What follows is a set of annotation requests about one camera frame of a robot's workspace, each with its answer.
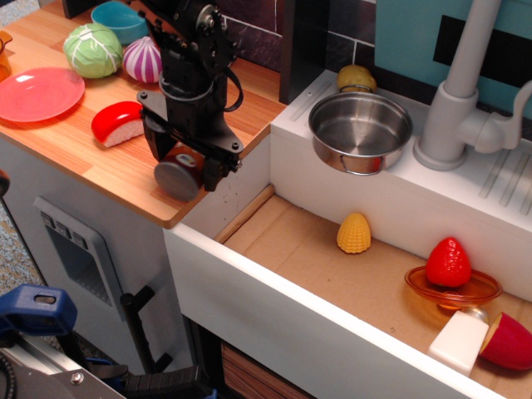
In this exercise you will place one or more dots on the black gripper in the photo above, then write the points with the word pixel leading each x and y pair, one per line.
pixel 198 121

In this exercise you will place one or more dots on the orange beans toy can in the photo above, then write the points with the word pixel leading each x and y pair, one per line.
pixel 180 173

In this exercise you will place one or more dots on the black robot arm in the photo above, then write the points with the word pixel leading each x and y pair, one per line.
pixel 194 46

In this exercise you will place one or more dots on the stainless steel pot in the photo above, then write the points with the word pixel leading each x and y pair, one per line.
pixel 359 133

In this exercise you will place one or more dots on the red toy sushi piece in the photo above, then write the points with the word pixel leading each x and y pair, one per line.
pixel 117 123

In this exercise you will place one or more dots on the wooden dowel strip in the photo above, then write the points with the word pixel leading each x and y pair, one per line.
pixel 240 219

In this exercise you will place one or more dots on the purple striped toy onion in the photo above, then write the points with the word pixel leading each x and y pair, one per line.
pixel 142 60

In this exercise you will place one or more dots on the green toy cabbage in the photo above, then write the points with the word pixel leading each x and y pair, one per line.
pixel 93 51

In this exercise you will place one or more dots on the grey toy oven panel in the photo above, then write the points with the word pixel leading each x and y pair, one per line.
pixel 84 256

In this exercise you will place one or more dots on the teal plastic bowl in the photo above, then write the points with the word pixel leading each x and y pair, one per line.
pixel 121 19

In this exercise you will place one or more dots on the pink plastic plate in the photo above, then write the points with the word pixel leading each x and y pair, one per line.
pixel 40 94

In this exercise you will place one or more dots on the yellow toy potato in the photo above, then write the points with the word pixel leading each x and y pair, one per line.
pixel 356 78

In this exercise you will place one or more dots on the yellow toy corn piece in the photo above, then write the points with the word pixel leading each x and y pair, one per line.
pixel 354 234

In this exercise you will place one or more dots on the orange transparent cup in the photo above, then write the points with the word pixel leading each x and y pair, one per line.
pixel 5 67

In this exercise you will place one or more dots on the blue clamp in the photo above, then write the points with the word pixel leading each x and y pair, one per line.
pixel 37 311

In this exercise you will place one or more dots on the wooden drawer front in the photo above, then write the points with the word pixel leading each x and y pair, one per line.
pixel 251 379

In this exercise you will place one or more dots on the grey toy faucet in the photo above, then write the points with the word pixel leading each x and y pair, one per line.
pixel 453 121

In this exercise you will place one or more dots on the red toy strawberry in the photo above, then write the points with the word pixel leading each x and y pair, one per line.
pixel 448 264

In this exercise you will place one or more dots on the orange transparent dish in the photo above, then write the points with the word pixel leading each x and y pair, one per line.
pixel 480 289

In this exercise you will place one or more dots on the white salt shaker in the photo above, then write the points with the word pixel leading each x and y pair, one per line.
pixel 458 343

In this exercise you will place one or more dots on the red toy half apple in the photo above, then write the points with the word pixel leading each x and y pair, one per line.
pixel 507 344

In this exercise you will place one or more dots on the black oven door handle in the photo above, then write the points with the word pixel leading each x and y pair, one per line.
pixel 131 305

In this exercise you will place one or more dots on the aluminium frame mount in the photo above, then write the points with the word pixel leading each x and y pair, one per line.
pixel 38 370

